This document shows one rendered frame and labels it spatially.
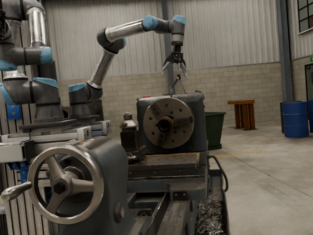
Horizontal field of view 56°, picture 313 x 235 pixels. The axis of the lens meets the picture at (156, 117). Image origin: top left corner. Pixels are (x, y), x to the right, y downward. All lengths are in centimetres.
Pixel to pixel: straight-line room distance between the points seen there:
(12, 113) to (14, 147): 37
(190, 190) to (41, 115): 87
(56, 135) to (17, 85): 31
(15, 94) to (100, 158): 105
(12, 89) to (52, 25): 1116
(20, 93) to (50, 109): 16
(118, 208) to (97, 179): 14
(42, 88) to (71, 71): 1067
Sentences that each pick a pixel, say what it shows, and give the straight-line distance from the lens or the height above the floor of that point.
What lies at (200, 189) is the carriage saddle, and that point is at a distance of 106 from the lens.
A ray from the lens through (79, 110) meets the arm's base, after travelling 203.
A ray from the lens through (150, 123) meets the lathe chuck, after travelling 181.
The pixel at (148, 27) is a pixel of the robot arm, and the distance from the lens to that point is 170.
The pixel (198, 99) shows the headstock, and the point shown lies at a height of 121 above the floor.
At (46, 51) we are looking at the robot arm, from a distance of 136.
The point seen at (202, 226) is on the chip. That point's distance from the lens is 159.
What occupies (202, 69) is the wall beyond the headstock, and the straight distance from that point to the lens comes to 1231.
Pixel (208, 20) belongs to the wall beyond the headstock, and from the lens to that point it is 1282.
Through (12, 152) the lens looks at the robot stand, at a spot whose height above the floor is 104.
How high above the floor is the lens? 122
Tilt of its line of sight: 3 degrees down
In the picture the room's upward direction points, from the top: 5 degrees counter-clockwise
